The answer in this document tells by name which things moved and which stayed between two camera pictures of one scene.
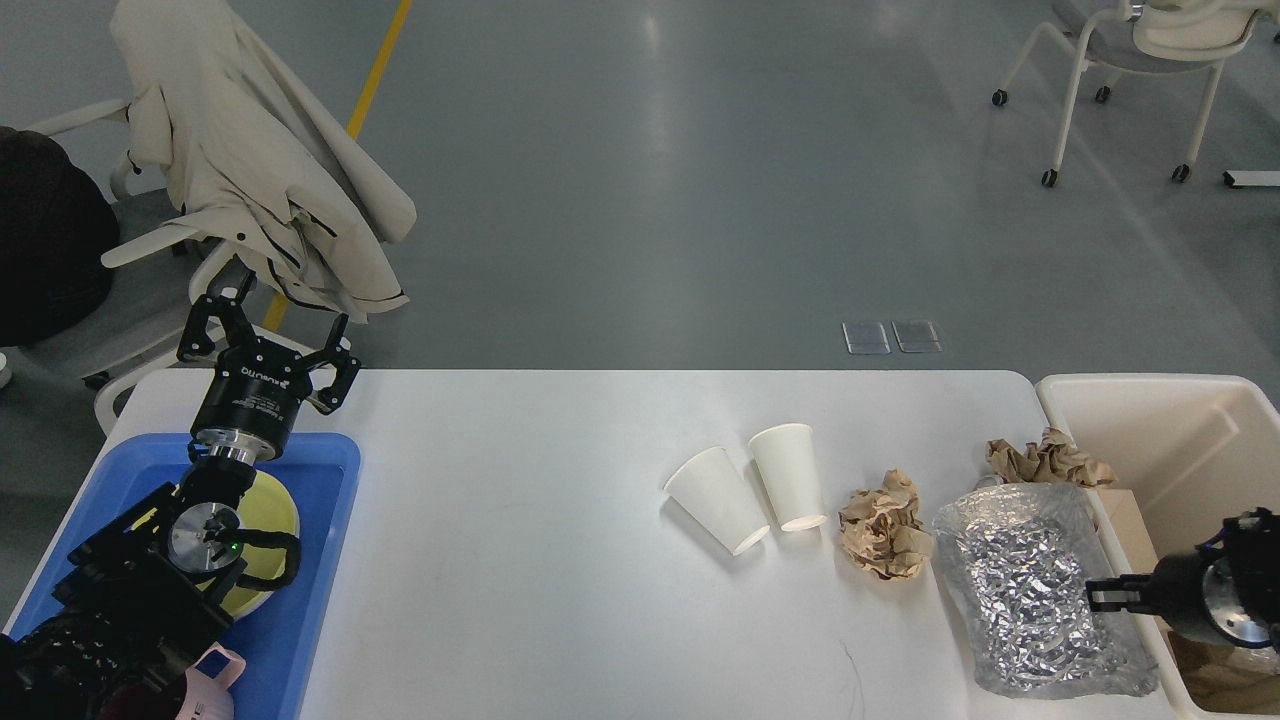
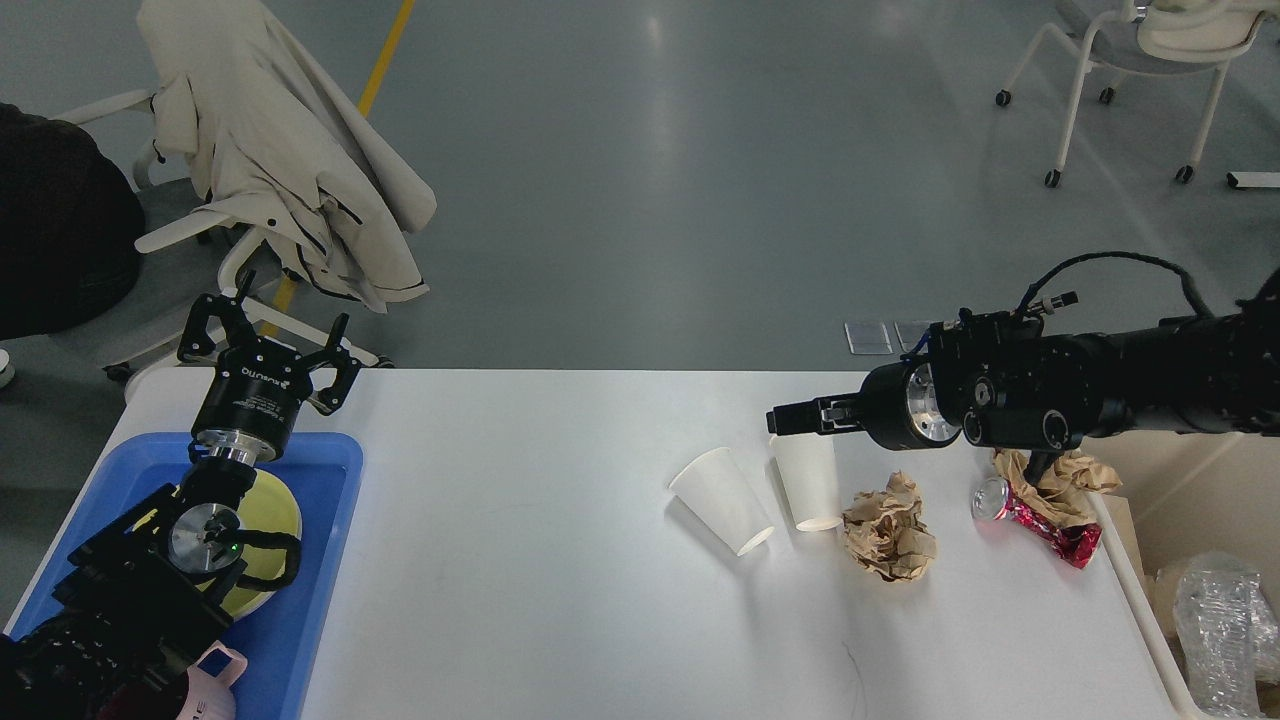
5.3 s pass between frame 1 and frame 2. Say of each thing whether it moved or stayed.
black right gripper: moved
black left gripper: stayed
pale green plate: stayed
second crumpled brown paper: stayed
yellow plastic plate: stayed
